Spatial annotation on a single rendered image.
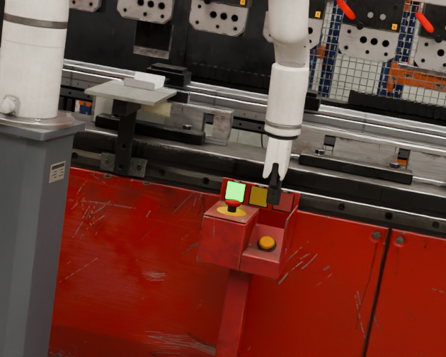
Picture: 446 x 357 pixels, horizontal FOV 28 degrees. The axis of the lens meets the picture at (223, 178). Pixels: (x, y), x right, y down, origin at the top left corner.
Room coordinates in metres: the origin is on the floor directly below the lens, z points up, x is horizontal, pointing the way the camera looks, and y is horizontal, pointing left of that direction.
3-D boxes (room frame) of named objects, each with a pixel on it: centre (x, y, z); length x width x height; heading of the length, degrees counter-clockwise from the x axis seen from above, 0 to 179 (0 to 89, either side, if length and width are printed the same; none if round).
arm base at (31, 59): (1.71, 0.40, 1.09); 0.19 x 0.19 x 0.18
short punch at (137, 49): (2.45, 0.25, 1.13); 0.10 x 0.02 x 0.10; 83
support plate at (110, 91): (2.31, 0.27, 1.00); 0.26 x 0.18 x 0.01; 173
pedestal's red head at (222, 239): (2.08, -0.08, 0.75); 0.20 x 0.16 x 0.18; 78
